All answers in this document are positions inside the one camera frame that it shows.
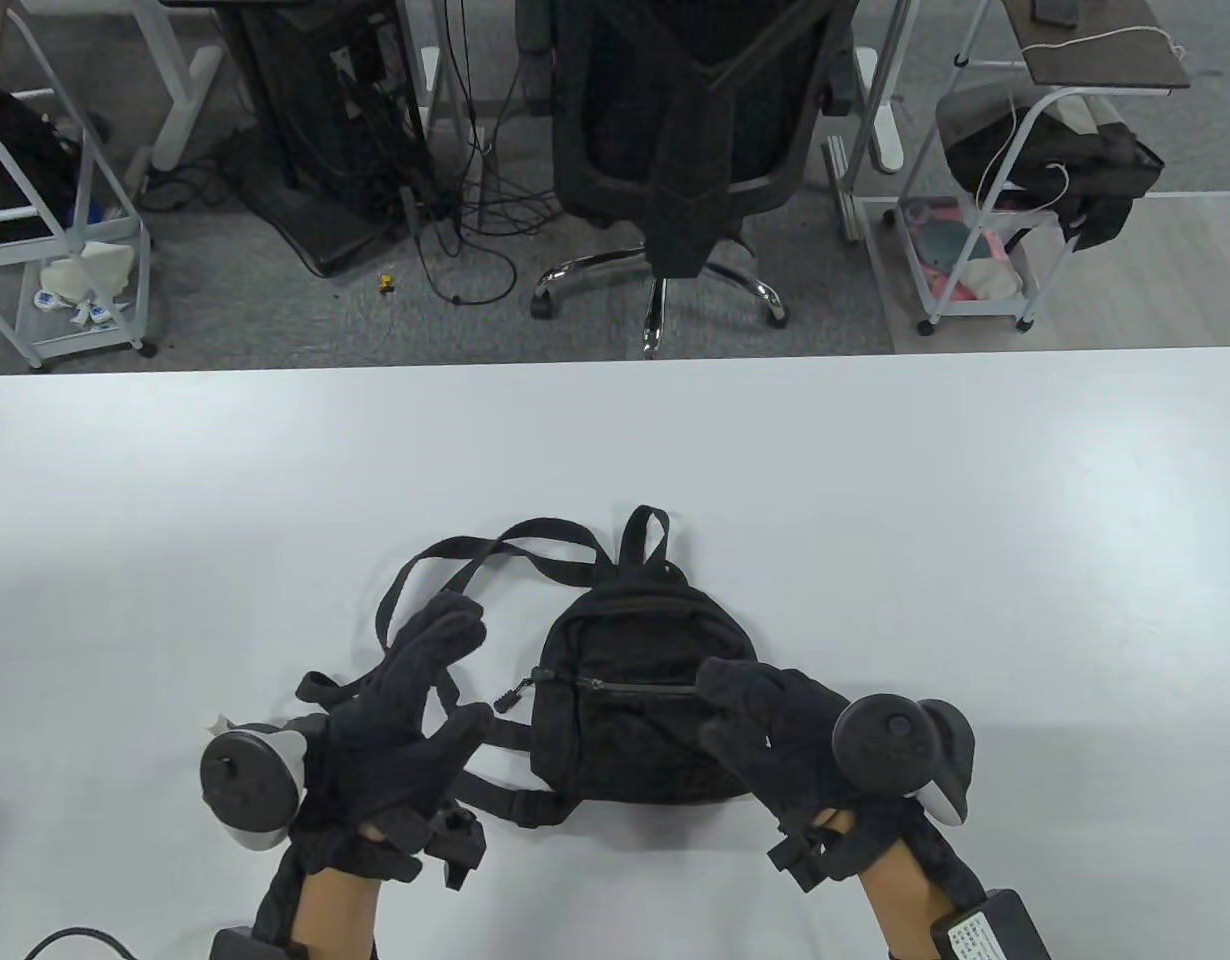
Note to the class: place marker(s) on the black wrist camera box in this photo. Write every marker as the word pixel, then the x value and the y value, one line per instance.
pixel 240 945
pixel 990 930

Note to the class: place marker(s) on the person's right forearm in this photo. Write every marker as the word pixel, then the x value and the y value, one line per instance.
pixel 905 895

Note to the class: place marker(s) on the grey metal rails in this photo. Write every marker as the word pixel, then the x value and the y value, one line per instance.
pixel 843 190

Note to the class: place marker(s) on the black jacket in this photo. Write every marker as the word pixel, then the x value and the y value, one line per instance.
pixel 15 170

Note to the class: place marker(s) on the person's left hand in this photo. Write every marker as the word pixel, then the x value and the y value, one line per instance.
pixel 385 740

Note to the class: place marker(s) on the pink box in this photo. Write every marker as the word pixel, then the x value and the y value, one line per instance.
pixel 940 240

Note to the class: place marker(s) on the cream cloth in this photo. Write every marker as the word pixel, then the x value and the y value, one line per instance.
pixel 995 278

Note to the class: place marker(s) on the white metal cart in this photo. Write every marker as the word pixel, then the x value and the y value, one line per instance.
pixel 85 346
pixel 975 311

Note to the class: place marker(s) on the white desk leg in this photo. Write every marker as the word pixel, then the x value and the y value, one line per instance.
pixel 430 80
pixel 180 110
pixel 885 130

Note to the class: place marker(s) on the person's left forearm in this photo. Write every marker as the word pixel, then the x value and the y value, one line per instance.
pixel 335 910

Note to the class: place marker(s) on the black computer tower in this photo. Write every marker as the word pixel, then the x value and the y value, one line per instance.
pixel 305 100

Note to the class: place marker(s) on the person's right hand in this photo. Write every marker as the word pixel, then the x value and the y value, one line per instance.
pixel 785 730

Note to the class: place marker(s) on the white cloth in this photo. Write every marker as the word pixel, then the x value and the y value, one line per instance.
pixel 90 265

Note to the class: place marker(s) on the black phone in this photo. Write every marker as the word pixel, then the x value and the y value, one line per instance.
pixel 1055 12

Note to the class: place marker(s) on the brown side table top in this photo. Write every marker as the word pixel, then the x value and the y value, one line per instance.
pixel 1105 55

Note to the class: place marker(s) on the black mesh office chair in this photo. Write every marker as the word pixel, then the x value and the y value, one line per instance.
pixel 675 150

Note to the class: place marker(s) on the black bag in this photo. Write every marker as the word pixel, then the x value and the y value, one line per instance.
pixel 1105 160

